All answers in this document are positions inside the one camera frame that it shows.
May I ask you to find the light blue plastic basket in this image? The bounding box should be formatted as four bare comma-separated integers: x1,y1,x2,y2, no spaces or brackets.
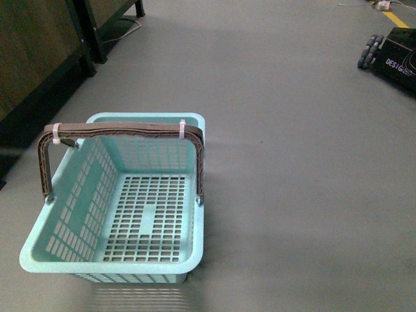
19,112,205,283

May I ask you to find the right white zip tie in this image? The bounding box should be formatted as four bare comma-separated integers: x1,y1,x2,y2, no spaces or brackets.
179,119,186,140

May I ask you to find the white zip tie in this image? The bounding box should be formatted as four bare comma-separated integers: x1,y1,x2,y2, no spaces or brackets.
179,119,186,140
52,123,61,145

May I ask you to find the left white zip tie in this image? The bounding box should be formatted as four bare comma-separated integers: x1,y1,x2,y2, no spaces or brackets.
52,123,61,145

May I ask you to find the grey roller wheel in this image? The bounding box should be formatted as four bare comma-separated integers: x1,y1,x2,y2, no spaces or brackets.
357,34,384,70

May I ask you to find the dark wooden display stand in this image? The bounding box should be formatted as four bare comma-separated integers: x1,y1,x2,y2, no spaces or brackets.
1,1,145,186

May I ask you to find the black printed box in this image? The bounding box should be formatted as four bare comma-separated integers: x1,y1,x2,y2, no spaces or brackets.
372,27,415,92

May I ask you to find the white power adapter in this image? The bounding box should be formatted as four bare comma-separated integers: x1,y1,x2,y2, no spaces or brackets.
374,0,391,12

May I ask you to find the white floor cable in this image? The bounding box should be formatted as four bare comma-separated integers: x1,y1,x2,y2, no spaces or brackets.
100,16,142,44

